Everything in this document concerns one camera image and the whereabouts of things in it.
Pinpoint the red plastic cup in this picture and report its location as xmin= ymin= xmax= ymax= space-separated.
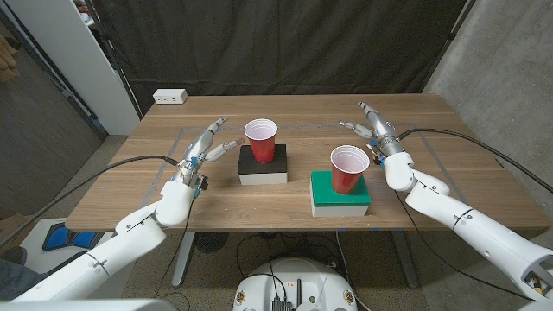
xmin=244 ymin=118 xmax=279 ymax=164
xmin=330 ymin=144 xmax=372 ymax=195

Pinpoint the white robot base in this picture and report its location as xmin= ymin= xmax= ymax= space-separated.
xmin=232 ymin=257 xmax=359 ymax=311

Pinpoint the white floor cable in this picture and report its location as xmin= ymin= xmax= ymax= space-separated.
xmin=335 ymin=231 xmax=372 ymax=311

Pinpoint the brown cardboard box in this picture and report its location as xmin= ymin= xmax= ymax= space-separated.
xmin=0 ymin=213 xmax=43 ymax=243

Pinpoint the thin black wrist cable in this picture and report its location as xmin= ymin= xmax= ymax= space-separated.
xmin=392 ymin=189 xmax=533 ymax=301
xmin=153 ymin=197 xmax=196 ymax=300

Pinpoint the black-topped white block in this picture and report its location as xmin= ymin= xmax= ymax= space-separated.
xmin=238 ymin=143 xmax=289 ymax=186

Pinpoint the white power outlet box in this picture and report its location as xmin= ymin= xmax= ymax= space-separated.
xmin=152 ymin=88 xmax=188 ymax=105

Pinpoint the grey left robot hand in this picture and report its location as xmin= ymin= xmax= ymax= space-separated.
xmin=171 ymin=117 xmax=245 ymax=191

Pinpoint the black backdrop curtain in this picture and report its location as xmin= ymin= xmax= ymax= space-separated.
xmin=92 ymin=0 xmax=470 ymax=114

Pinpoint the black floor cable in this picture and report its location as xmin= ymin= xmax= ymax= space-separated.
xmin=235 ymin=232 xmax=338 ymax=300

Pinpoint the white table leg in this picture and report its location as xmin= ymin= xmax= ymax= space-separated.
xmin=171 ymin=232 xmax=196 ymax=289

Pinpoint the grey table leg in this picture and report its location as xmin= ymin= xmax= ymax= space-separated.
xmin=391 ymin=230 xmax=420 ymax=289

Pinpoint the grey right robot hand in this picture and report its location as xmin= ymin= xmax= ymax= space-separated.
xmin=338 ymin=101 xmax=406 ymax=168

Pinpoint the person's leg in jeans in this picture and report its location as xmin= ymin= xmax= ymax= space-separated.
xmin=0 ymin=245 xmax=49 ymax=301

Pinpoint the black backdrop stand pole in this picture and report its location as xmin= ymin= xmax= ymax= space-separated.
xmin=84 ymin=0 xmax=144 ymax=121
xmin=421 ymin=0 xmax=477 ymax=94

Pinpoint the green-topped white block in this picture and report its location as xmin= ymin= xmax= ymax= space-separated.
xmin=309 ymin=170 xmax=372 ymax=218

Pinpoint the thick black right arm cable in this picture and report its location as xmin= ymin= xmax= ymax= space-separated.
xmin=397 ymin=128 xmax=553 ymax=194

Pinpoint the grey tape outline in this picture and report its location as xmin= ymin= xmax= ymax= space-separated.
xmin=133 ymin=122 xmax=485 ymax=228

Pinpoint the white cabinet panel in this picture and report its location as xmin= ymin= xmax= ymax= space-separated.
xmin=3 ymin=0 xmax=142 ymax=136

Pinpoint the blue and black foot pedal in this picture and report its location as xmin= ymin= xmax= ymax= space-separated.
xmin=41 ymin=222 xmax=105 ymax=252

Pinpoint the round black fan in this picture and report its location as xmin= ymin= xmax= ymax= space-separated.
xmin=193 ymin=232 xmax=230 ymax=254

